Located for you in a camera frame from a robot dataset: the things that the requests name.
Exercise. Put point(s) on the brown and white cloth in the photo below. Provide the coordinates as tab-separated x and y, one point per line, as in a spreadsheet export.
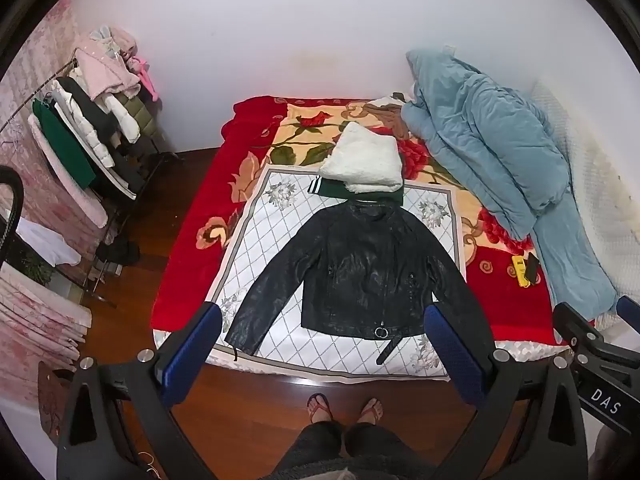
395	120

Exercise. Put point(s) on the black leather jacket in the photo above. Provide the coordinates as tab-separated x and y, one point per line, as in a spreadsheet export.
360	270

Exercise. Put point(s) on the person's foot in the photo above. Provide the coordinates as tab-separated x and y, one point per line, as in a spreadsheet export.
371	412
320	405

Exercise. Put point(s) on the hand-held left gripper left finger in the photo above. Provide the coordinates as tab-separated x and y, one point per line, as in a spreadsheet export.
192	355

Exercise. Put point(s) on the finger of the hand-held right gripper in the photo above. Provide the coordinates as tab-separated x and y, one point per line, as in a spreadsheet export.
628	307
572	322

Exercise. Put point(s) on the light blue quilt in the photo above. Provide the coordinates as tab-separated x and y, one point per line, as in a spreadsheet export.
490	130

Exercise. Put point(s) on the pink floral curtain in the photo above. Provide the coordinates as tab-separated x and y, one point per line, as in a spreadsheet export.
35	325
30	60

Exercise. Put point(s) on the black curved tube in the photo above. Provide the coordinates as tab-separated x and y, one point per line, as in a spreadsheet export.
15	195

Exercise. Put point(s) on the person's left foot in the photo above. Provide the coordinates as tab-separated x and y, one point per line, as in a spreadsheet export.
320	405

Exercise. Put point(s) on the white folded cloth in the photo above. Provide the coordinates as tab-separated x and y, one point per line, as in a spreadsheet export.
45	245

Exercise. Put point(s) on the red flip-flop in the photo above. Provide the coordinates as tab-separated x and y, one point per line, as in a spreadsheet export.
311	414
379	417

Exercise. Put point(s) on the white diamond-pattern cloth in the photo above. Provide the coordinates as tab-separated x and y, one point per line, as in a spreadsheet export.
280	240

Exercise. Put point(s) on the person's right foot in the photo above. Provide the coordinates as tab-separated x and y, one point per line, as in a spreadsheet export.
371	412

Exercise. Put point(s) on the metal clothes rack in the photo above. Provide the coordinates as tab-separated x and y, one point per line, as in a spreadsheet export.
107	220

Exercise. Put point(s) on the yellow rectangular object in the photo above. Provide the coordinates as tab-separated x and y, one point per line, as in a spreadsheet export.
518	272

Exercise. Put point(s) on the white fleece garment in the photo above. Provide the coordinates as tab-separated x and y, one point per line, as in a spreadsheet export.
365	160

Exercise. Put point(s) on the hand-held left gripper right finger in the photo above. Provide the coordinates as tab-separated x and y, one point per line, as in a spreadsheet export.
452	355

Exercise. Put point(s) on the dark grey pants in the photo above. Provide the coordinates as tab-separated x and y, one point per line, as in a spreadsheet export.
370	450

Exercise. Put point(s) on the red floral blanket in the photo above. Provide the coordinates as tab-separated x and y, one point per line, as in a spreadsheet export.
200	200

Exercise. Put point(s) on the black phone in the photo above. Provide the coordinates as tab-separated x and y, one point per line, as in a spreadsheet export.
532	266

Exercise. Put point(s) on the green garment with striped cuffs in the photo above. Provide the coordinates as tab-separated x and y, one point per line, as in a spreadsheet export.
340	190

